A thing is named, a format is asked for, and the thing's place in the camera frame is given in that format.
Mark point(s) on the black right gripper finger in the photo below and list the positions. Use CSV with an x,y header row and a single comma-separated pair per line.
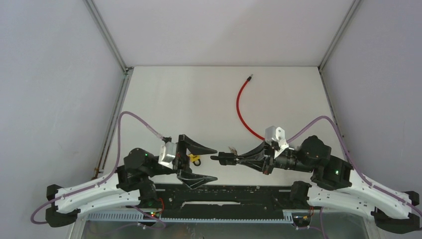
x,y
258,152
258,165

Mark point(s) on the aluminium frame rail right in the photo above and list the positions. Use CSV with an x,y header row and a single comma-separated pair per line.
x,y
355,76

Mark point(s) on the yellow padlock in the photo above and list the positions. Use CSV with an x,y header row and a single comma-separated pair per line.
x,y
195,159

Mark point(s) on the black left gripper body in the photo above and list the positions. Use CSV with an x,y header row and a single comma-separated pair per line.
x,y
182,160

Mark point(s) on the aluminium frame rail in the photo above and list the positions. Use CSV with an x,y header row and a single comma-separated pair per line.
x,y
99,94
355,76

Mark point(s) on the key bunch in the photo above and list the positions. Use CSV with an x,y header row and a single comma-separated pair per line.
x,y
233,150

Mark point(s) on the black padlock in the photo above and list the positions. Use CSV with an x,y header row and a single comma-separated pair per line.
x,y
226,159

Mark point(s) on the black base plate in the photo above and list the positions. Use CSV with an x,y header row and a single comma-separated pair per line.
x,y
227,203

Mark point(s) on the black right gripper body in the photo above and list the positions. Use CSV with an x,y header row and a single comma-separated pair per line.
x,y
269,153

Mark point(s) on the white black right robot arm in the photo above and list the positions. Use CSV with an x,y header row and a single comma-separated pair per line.
x,y
335,183

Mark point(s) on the aluminium frame rail left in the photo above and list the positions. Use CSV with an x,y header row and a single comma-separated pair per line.
x,y
99,94

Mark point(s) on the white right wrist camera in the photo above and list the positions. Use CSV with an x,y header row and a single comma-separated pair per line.
x,y
275,138

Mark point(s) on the red cable lock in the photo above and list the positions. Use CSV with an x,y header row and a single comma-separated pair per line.
x,y
239,107

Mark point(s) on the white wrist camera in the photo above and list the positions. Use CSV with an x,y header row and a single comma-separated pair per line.
x,y
167,153
275,138

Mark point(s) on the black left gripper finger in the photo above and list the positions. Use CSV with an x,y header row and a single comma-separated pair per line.
x,y
187,144
193,181

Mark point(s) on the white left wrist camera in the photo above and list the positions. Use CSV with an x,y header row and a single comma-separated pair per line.
x,y
167,153

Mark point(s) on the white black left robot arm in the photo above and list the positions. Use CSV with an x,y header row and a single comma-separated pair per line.
x,y
129,184

